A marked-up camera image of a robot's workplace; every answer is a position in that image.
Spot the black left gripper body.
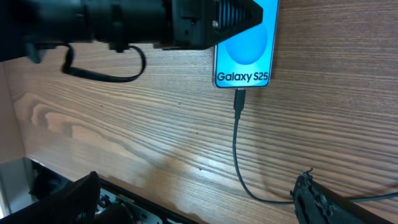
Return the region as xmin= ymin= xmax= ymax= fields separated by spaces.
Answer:
xmin=83 ymin=0 xmax=221 ymax=52

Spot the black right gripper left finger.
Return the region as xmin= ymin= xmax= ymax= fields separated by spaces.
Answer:
xmin=1 ymin=171 xmax=100 ymax=224

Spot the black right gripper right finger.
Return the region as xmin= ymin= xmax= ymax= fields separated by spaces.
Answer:
xmin=290 ymin=171 xmax=394 ymax=224

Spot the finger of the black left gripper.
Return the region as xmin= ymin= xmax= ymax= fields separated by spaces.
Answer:
xmin=213 ymin=0 xmax=264 ymax=45

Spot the blue Galaxy smartphone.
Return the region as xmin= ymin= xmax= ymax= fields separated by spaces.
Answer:
xmin=213 ymin=0 xmax=280 ymax=88

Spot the black USB charger cable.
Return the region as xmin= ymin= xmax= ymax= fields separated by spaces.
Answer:
xmin=231 ymin=88 xmax=398 ymax=205

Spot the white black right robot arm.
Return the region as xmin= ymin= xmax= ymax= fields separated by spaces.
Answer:
xmin=1 ymin=172 xmax=387 ymax=224

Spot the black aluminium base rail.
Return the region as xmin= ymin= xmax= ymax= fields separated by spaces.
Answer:
xmin=94 ymin=179 xmax=196 ymax=224

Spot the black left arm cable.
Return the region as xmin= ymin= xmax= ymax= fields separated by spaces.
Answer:
xmin=61 ymin=42 xmax=147 ymax=83

